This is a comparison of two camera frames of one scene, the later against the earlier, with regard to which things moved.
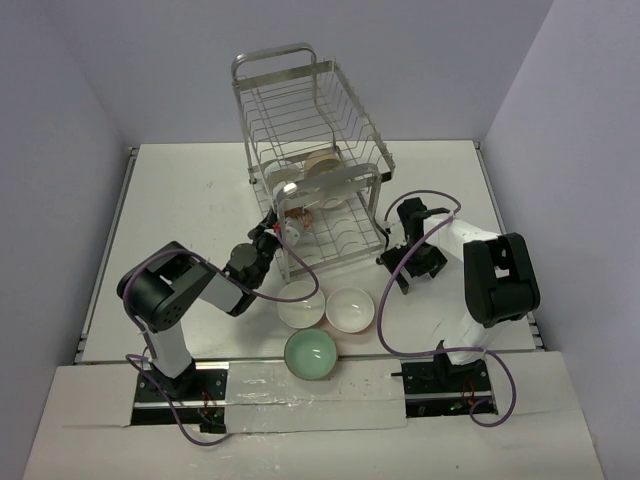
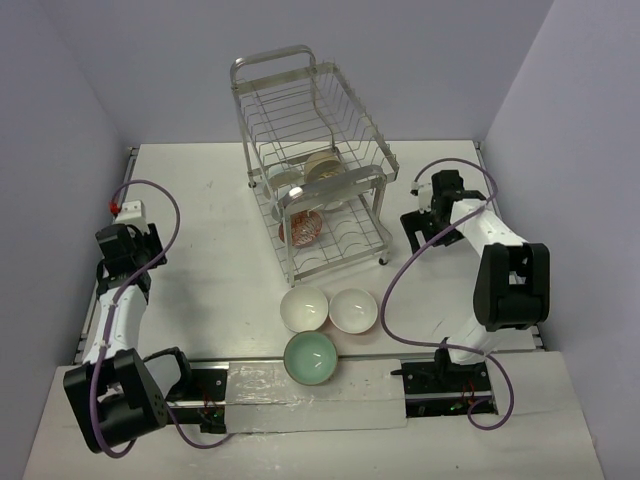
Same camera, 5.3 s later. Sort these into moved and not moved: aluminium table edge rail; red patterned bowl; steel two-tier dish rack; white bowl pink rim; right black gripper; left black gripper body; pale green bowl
Moved: red patterned bowl; left black gripper body; right black gripper
Not moved: steel two-tier dish rack; white bowl pink rim; pale green bowl; aluminium table edge rail
